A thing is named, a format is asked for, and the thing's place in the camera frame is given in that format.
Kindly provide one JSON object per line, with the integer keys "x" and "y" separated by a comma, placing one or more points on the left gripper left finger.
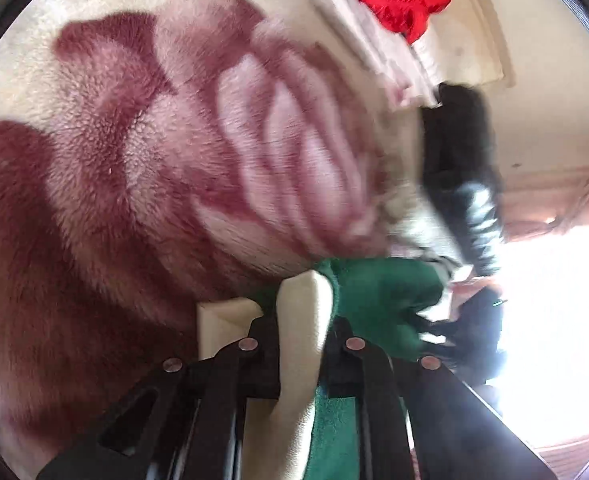
{"x": 182, "y": 421}

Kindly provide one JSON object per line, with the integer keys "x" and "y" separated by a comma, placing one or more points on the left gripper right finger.
{"x": 417, "y": 420}

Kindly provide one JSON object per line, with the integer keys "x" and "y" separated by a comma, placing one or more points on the green striped sweatshirt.
{"x": 308, "y": 435}

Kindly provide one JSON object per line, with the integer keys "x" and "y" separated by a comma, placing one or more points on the pink floral curtain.
{"x": 546, "y": 202}

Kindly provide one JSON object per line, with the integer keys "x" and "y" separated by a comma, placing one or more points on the floral plush bed blanket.
{"x": 155, "y": 154}

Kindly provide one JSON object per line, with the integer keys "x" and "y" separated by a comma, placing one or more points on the white bed headboard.
{"x": 465, "y": 44}

